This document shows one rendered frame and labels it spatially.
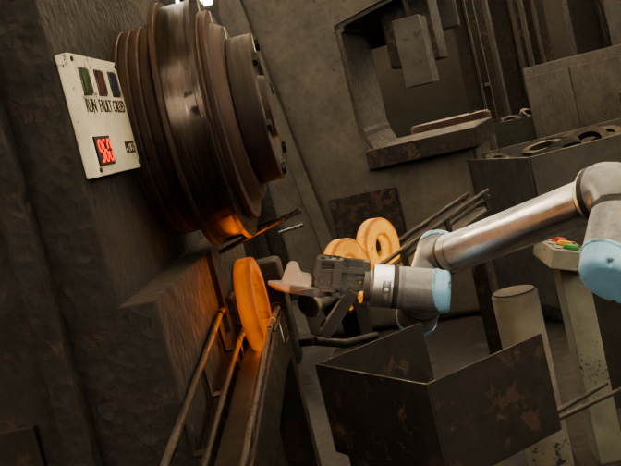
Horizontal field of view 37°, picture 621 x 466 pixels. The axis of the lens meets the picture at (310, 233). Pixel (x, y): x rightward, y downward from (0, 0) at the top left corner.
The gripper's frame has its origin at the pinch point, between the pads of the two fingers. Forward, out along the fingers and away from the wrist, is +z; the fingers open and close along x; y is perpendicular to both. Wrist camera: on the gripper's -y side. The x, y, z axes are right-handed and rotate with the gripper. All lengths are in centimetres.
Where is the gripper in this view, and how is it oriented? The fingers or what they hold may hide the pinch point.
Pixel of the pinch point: (273, 286)
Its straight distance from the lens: 194.8
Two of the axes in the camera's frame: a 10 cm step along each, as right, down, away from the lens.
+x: -0.5, 1.3, -9.9
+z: -10.0, -0.9, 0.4
